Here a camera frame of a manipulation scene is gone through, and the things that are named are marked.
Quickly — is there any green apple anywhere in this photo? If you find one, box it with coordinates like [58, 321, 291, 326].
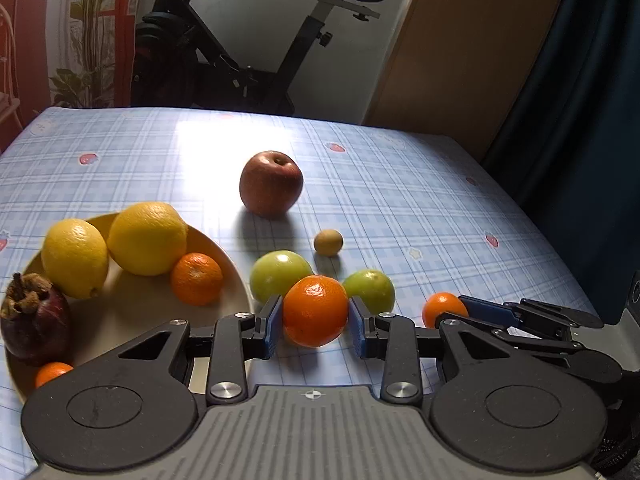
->
[250, 250, 314, 304]
[343, 269, 395, 315]

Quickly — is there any small orange tangerine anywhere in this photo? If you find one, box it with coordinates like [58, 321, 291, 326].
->
[282, 275, 348, 348]

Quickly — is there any small brown longan fruit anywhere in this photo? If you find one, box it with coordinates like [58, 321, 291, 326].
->
[314, 229, 344, 257]

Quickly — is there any large yellow lemon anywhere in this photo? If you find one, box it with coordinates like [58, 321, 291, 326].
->
[107, 202, 189, 276]

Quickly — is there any red apple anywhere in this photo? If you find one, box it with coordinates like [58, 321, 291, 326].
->
[240, 151, 304, 219]

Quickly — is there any dark purple mangosteen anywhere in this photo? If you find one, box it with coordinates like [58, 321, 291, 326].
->
[1, 273, 72, 366]

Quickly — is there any blue plaid strawberry tablecloth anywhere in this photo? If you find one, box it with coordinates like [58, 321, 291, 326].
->
[0, 105, 601, 480]

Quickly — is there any black exercise bike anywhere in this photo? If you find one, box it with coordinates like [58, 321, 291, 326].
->
[130, 0, 385, 116]

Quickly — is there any wooden wardrobe panel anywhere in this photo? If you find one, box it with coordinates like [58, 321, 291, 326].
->
[364, 0, 560, 157]

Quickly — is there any printed room backdrop poster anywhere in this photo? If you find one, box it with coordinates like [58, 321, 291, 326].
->
[1, 0, 139, 148]

